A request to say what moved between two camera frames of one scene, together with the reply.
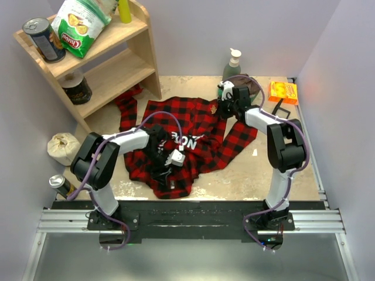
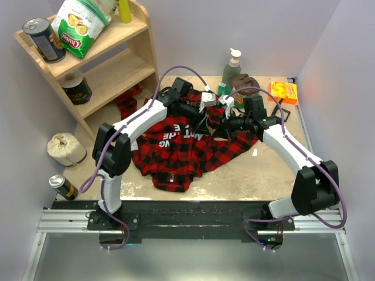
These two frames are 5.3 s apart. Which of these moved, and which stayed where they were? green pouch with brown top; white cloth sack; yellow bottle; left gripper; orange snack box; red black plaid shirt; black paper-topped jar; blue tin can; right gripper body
Moved: right gripper body; red black plaid shirt; left gripper
Stayed: white cloth sack; green pouch with brown top; black paper-topped jar; orange snack box; yellow bottle; blue tin can
